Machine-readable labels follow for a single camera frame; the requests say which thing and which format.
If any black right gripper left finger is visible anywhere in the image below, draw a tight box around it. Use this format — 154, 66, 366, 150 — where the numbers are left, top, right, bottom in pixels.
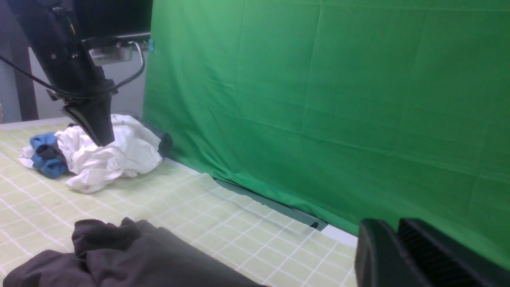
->
355, 219, 431, 287

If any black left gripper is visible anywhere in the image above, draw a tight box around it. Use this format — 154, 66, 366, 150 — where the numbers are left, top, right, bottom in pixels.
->
31, 40, 117, 147

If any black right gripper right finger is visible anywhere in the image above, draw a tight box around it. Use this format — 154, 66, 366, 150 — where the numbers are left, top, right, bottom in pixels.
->
398, 218, 510, 287

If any dark gray long-sleeve top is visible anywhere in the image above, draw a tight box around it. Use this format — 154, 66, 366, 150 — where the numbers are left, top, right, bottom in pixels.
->
2, 218, 257, 287

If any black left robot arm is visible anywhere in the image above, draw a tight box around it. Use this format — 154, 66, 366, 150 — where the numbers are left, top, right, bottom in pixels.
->
1, 0, 153, 147

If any crumpled white shirt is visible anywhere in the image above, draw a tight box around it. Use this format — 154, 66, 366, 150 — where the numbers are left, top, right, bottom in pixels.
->
19, 114, 163, 194

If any blue garment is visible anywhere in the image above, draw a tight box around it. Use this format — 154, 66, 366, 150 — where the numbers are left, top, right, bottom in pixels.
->
29, 132, 69, 179

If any dark gray garment in pile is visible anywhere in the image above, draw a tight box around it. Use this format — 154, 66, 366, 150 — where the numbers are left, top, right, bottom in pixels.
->
129, 113, 173, 158

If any light green checkered table cloth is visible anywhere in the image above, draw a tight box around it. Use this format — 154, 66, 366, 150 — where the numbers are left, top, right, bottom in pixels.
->
0, 118, 357, 287

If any dark green backdrop base bar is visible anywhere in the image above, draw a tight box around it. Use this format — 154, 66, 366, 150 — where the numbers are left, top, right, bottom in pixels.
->
215, 179, 328, 232

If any green backdrop cloth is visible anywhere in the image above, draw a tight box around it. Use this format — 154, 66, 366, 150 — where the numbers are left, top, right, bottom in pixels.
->
143, 0, 510, 271

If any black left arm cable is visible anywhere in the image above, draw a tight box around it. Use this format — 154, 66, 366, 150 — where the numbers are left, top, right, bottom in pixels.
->
0, 40, 145, 100

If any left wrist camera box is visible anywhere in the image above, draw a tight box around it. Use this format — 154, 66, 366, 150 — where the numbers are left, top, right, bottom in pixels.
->
89, 42, 133, 66

